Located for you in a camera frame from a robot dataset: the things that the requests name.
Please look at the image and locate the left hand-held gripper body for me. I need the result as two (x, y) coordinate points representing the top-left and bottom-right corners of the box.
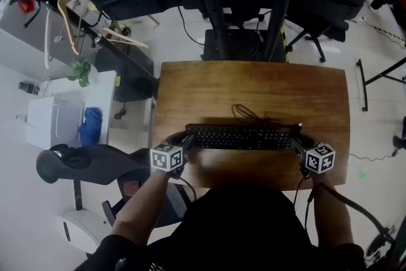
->
(149, 143), (187, 180)

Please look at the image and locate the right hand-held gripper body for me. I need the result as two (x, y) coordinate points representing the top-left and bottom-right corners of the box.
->
(298, 142), (336, 181)

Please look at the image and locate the black keyboard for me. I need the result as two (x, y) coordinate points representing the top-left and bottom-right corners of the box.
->
(185, 122), (303, 151)

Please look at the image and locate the person's right forearm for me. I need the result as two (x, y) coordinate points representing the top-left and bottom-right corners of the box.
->
(312, 173), (355, 248)

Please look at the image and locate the person's left forearm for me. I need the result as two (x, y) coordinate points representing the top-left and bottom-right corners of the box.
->
(110, 169), (171, 247)

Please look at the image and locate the black box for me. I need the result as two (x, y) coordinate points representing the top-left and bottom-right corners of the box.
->
(95, 47), (159, 102)

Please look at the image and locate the black office chair with headrest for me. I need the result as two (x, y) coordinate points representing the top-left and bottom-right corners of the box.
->
(36, 139), (197, 229)

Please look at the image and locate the black metal floor stand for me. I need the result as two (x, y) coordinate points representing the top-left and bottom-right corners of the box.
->
(355, 55), (406, 112)

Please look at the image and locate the blue cloth bundle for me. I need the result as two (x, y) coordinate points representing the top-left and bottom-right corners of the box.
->
(78, 107), (104, 147)

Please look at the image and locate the white side desk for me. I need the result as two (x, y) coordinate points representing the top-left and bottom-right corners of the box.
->
(0, 28), (119, 150)

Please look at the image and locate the person's black shirt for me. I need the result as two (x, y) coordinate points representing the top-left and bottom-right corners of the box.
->
(74, 185), (367, 271)

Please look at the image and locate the white round device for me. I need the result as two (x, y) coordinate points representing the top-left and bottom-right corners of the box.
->
(56, 209), (112, 254)

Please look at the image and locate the wooden clothes hanger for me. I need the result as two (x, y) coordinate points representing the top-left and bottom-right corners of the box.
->
(56, 0), (96, 56)
(101, 27), (150, 49)

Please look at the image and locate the green potted plant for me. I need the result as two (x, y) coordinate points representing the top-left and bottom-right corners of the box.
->
(66, 56), (93, 88)

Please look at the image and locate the white box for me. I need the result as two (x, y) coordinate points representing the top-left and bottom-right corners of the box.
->
(25, 96), (84, 150)

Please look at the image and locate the black bottle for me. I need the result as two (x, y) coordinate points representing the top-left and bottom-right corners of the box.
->
(18, 81), (39, 95)

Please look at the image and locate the grey cabinet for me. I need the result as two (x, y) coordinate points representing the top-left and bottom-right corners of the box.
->
(0, 0), (102, 63)

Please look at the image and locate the small red object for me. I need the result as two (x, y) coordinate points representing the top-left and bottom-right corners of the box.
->
(18, 0), (36, 13)

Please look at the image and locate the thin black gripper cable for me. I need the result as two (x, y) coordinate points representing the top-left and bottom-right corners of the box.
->
(303, 183), (318, 232)
(293, 176), (307, 216)
(177, 176), (197, 201)

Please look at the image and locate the black keyboard cable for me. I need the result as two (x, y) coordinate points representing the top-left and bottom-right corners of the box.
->
(231, 103), (283, 125)

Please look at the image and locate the thick grey gripper cable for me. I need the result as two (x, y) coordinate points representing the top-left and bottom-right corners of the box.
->
(322, 182), (397, 244)

